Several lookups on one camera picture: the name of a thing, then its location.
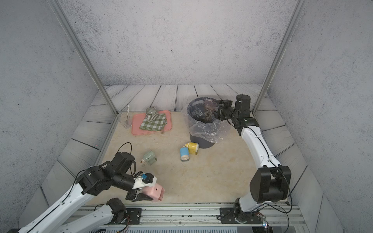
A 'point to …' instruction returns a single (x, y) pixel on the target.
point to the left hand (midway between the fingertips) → (154, 191)
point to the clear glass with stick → (125, 119)
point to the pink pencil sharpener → (155, 191)
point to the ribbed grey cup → (151, 114)
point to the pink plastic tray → (138, 119)
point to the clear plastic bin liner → (224, 127)
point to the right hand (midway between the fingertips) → (211, 101)
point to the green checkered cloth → (157, 124)
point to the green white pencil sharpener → (149, 158)
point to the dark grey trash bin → (202, 123)
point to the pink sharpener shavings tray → (210, 104)
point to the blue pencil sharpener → (184, 153)
